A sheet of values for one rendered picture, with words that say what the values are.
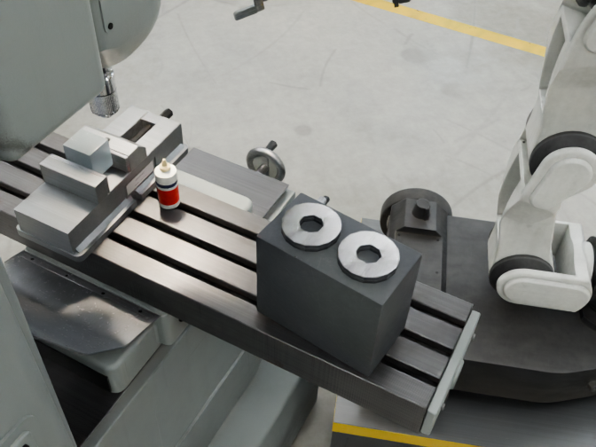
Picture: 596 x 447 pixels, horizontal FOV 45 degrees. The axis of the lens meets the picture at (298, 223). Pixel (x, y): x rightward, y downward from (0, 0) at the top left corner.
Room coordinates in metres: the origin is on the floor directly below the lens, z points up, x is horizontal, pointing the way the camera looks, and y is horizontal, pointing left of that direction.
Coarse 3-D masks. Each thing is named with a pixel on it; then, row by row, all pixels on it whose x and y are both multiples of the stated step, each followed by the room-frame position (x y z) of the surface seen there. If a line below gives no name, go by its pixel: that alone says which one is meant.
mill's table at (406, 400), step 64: (0, 192) 0.97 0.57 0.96; (192, 192) 1.00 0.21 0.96; (64, 256) 0.87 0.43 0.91; (128, 256) 0.83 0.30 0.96; (192, 256) 0.84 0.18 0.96; (192, 320) 0.74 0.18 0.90; (256, 320) 0.70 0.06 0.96; (448, 320) 0.74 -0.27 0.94; (320, 384) 0.63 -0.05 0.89; (384, 384) 0.60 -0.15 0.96; (448, 384) 0.61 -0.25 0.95
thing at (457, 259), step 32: (416, 224) 1.28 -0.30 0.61; (448, 224) 1.33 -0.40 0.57; (480, 224) 1.33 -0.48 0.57; (448, 256) 1.22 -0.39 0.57; (480, 256) 1.22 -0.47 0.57; (448, 288) 1.11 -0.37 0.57; (480, 288) 1.12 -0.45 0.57; (480, 320) 1.02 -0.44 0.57; (512, 320) 1.02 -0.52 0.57; (544, 320) 1.03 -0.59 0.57; (576, 320) 1.03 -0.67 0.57; (480, 352) 0.93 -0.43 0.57; (512, 352) 0.93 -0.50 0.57; (544, 352) 0.94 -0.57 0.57; (576, 352) 0.94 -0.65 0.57; (480, 384) 0.90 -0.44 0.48; (512, 384) 0.89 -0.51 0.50; (544, 384) 0.89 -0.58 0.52; (576, 384) 0.90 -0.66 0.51
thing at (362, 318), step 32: (288, 224) 0.74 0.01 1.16; (320, 224) 0.75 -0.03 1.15; (352, 224) 0.76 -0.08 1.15; (256, 256) 0.72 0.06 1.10; (288, 256) 0.69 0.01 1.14; (320, 256) 0.69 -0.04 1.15; (352, 256) 0.68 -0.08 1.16; (384, 256) 0.68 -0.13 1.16; (416, 256) 0.70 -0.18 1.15; (256, 288) 0.72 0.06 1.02; (288, 288) 0.69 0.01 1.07; (320, 288) 0.66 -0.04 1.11; (352, 288) 0.63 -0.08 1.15; (384, 288) 0.64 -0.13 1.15; (288, 320) 0.69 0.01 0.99; (320, 320) 0.66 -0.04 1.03; (352, 320) 0.63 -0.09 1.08; (384, 320) 0.62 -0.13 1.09; (352, 352) 0.62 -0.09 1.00; (384, 352) 0.64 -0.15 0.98
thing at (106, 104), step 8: (104, 88) 0.92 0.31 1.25; (112, 88) 0.93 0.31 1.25; (104, 96) 0.92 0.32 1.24; (112, 96) 0.93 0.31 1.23; (96, 104) 0.92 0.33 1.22; (104, 104) 0.92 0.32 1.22; (112, 104) 0.93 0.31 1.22; (96, 112) 0.92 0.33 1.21; (104, 112) 0.92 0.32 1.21; (112, 112) 0.93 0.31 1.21
